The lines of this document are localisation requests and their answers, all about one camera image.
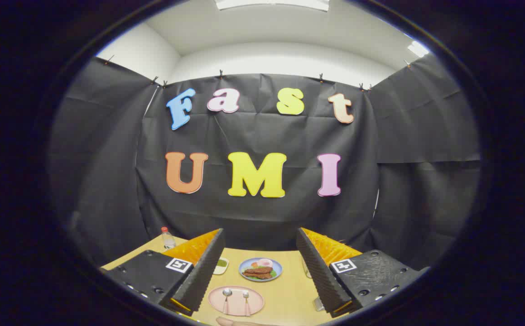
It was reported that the clear water bottle red cap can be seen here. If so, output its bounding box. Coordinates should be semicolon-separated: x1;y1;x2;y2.
161;226;177;250

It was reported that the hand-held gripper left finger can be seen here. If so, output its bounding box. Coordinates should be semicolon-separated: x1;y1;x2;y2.
101;228;226;317

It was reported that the black backdrop cloth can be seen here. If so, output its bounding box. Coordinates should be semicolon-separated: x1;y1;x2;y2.
47;54;482;272

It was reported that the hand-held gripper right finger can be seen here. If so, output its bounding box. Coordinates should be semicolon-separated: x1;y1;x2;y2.
296;227;430;318

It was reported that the pink round plate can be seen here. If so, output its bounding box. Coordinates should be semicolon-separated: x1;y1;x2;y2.
208;285;265;316

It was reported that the blue oval plate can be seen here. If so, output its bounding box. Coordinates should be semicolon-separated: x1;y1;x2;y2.
239;257;283;283

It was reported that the ceiling light panel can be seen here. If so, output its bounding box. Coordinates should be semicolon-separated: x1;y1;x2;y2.
407;41;429;58
214;0;331;12

